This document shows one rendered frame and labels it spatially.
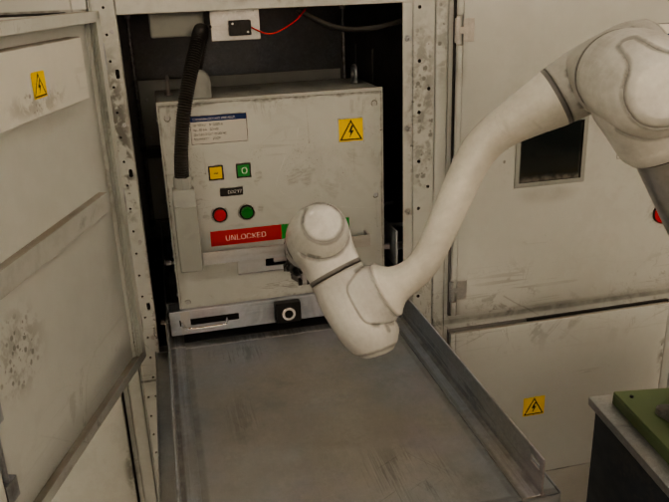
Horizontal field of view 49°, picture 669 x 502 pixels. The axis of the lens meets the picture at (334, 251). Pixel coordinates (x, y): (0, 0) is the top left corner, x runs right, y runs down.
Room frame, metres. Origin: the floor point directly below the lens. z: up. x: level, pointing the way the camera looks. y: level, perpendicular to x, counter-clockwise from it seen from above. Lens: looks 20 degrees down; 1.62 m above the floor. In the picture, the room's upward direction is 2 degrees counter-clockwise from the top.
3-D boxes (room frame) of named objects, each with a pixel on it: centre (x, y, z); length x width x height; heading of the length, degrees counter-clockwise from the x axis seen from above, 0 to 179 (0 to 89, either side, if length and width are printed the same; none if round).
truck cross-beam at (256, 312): (1.60, 0.12, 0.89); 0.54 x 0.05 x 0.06; 103
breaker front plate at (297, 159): (1.59, 0.12, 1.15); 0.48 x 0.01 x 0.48; 103
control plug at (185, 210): (1.47, 0.31, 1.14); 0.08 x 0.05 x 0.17; 13
